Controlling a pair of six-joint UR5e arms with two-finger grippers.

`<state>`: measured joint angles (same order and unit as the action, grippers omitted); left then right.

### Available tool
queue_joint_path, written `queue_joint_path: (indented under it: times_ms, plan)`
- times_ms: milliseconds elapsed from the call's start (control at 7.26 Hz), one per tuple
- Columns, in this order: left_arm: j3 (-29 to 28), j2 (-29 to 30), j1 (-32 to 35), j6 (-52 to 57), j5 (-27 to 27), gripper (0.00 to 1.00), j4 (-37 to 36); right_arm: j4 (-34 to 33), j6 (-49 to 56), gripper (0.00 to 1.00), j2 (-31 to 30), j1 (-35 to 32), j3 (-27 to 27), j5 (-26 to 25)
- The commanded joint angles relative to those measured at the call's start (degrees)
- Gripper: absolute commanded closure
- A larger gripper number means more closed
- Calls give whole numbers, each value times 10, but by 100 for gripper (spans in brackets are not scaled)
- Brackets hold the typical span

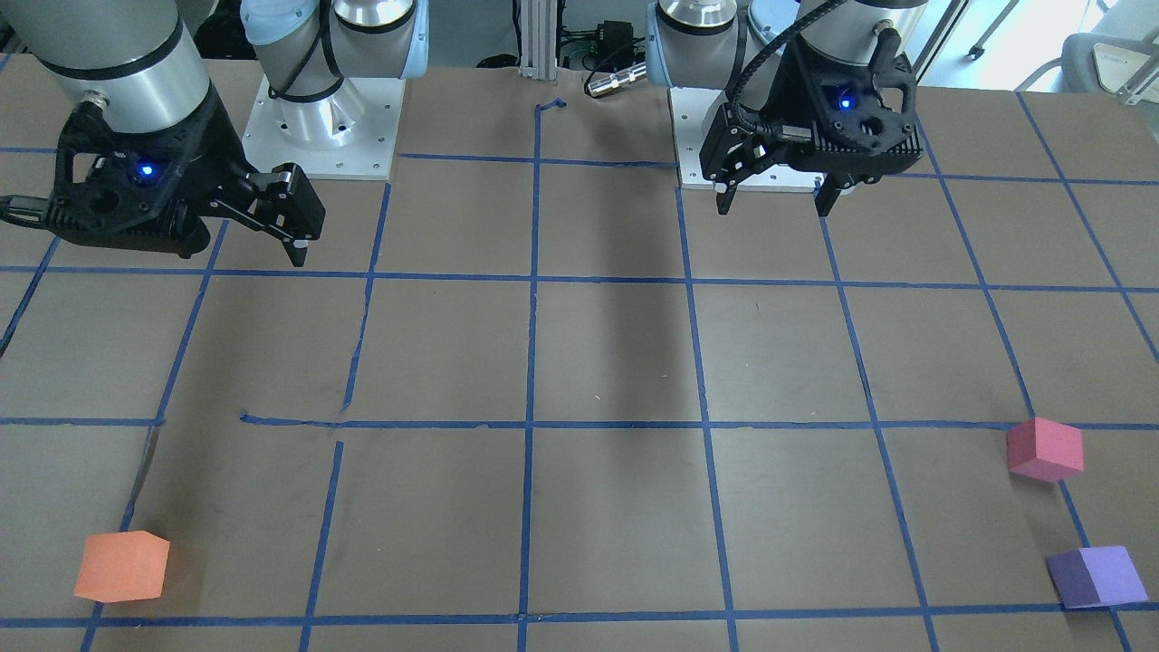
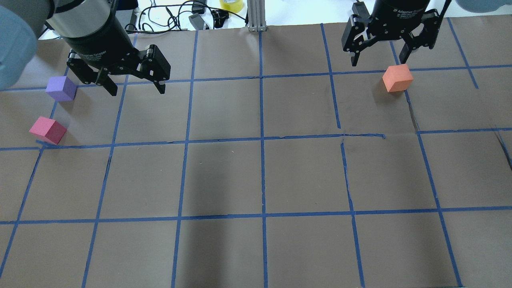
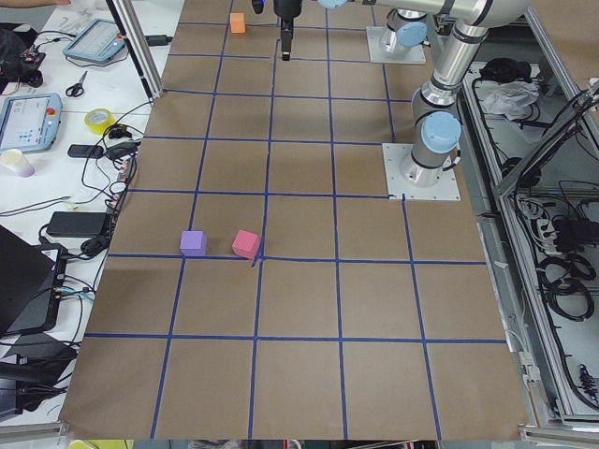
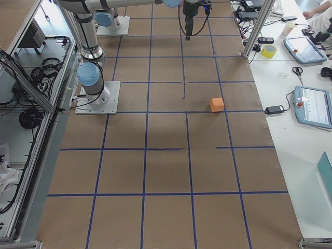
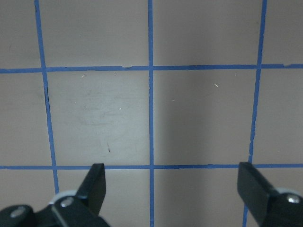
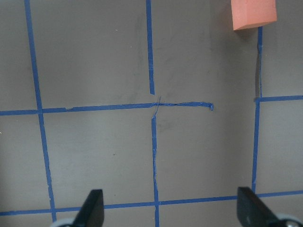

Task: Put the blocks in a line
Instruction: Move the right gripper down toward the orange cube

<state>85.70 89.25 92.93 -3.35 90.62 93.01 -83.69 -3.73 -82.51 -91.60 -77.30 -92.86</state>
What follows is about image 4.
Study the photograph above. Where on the grey control box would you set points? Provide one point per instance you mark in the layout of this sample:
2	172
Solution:
33	38

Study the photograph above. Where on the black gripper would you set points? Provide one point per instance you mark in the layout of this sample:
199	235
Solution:
189	10

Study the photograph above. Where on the black power adapter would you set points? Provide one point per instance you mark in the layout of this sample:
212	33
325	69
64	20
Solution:
271	110

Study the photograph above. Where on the white paper cup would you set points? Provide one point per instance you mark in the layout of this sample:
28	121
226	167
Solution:
289	26

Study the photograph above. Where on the blue teach pendant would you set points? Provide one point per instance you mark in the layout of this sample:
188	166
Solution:
312	106
304	50

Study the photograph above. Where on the far blue teach pendant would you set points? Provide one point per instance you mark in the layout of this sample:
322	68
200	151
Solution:
304	50

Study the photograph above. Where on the near blue teach pendant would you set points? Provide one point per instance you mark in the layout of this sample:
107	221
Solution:
312	106

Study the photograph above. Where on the aluminium frame post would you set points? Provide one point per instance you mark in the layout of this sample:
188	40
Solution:
264	13

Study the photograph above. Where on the yellow tape roll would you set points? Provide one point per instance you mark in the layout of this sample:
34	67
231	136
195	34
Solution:
269	51

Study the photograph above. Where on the black handled scissors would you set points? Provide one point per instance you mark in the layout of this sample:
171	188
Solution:
298	71

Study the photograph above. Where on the orange foam cube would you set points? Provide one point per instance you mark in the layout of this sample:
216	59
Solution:
217	105

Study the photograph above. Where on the black remote handset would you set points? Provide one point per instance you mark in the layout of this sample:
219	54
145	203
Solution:
265	40

